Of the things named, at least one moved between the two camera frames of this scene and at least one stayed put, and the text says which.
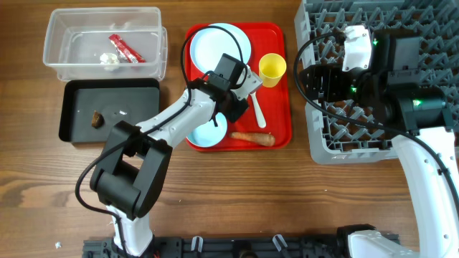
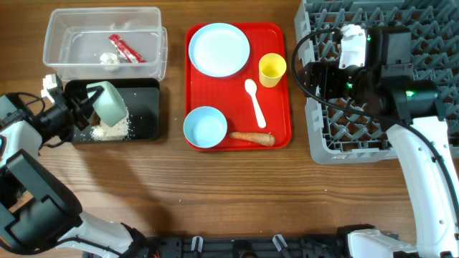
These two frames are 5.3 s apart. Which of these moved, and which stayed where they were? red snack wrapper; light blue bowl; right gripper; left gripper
Moved: left gripper
Stayed: light blue bowl; right gripper; red snack wrapper
